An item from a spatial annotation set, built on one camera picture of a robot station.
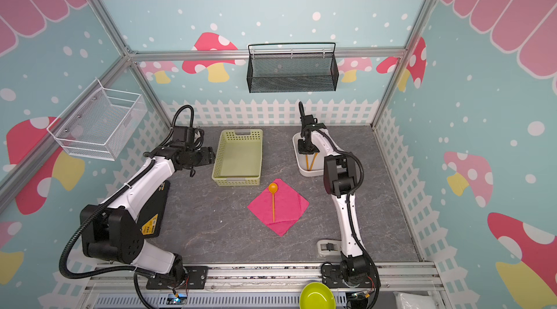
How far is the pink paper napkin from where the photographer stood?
88 centimetres

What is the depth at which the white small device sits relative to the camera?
775 millimetres

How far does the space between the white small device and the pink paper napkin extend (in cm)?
14
